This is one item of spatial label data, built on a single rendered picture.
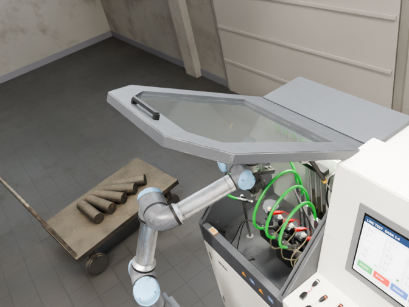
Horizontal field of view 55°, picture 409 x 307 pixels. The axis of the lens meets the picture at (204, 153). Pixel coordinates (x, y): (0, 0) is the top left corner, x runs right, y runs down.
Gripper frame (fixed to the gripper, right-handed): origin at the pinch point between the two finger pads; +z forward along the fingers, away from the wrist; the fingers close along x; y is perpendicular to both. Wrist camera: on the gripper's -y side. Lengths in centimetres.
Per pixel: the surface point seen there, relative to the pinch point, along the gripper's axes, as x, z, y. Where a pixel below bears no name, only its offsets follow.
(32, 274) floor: -180, 121, 134
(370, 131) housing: 28, -28, -43
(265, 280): 20.7, 26.8, 20.9
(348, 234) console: 46.7, -5.8, -6.3
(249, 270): 11.0, 26.8, 22.7
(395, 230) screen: 64, -20, -9
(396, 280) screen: 70, -1, -5
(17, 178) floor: -345, 121, 112
